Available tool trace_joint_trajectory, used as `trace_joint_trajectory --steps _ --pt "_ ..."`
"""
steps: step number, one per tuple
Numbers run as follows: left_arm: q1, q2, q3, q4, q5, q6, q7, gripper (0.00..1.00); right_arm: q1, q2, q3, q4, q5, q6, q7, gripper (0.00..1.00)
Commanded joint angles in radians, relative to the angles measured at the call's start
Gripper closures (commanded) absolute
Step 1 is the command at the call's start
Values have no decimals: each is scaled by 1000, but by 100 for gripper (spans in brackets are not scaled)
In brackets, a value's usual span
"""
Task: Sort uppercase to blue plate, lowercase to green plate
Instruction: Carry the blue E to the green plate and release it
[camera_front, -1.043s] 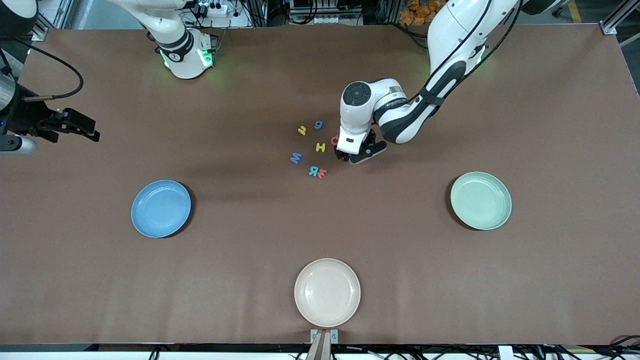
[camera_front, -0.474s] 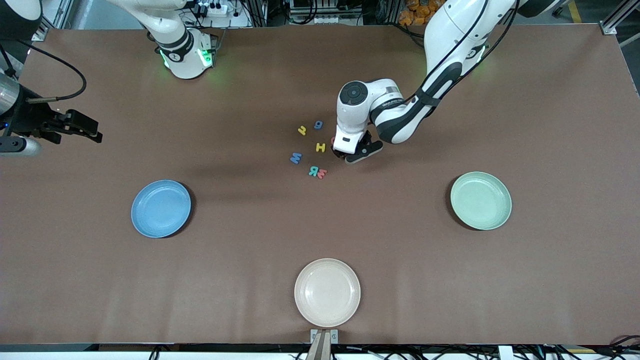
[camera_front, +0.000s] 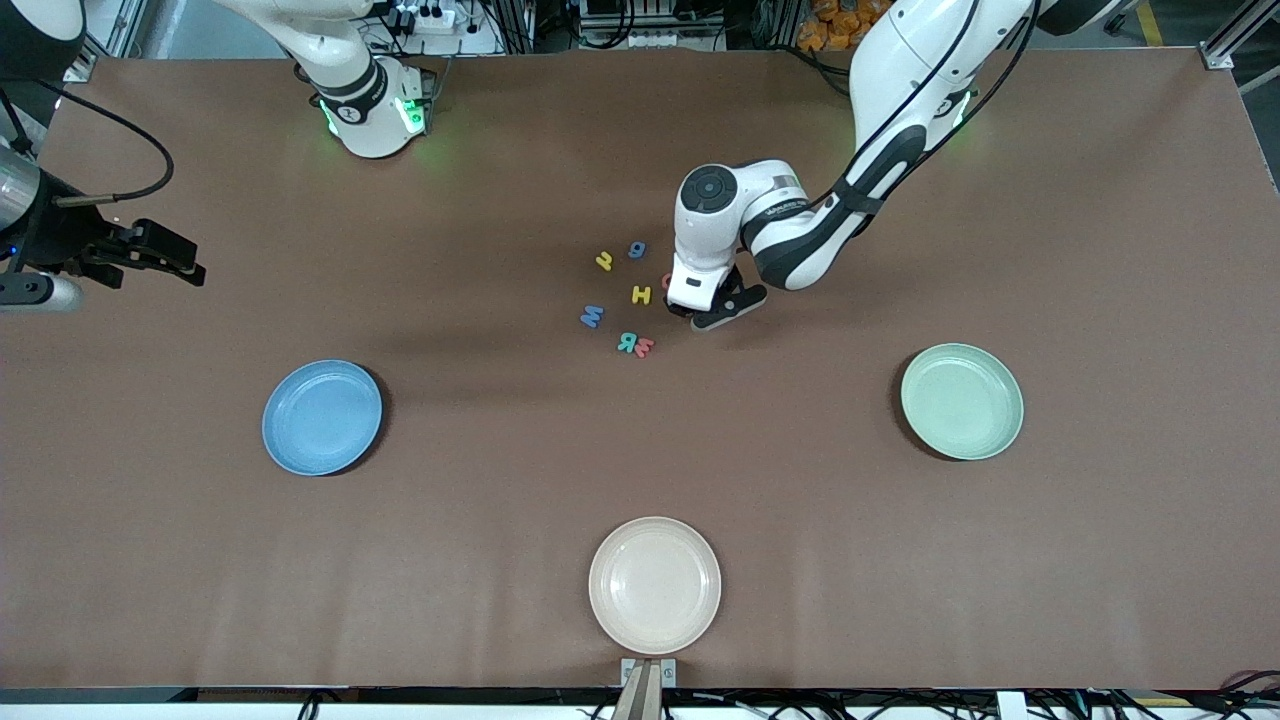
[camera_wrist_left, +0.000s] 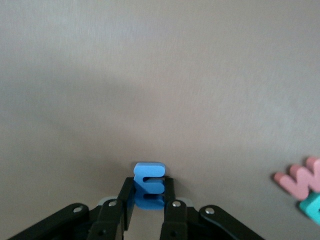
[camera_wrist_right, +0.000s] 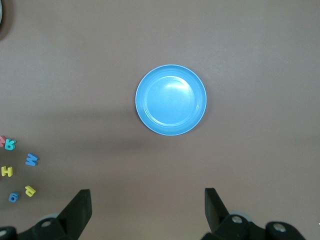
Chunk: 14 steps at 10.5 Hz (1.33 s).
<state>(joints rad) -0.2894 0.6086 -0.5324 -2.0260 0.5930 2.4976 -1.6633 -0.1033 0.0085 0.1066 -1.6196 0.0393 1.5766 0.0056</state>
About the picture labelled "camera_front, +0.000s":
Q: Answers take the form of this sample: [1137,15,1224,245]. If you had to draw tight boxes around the blue plate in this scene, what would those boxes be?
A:
[262,360,384,477]

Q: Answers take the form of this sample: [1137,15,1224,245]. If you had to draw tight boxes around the green plate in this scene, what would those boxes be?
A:
[900,343,1025,462]

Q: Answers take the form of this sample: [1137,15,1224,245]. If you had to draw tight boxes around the beige plate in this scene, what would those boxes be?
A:
[588,516,722,657]

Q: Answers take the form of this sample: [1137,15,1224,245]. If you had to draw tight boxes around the bag of orange items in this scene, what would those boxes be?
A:
[798,0,881,53]

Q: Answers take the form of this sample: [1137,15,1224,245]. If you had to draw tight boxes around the aluminium frame profile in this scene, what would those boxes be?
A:
[1203,0,1280,71]
[65,0,131,83]

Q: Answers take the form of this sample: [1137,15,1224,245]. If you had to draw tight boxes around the grey metal camera mount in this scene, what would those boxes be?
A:
[620,657,677,720]

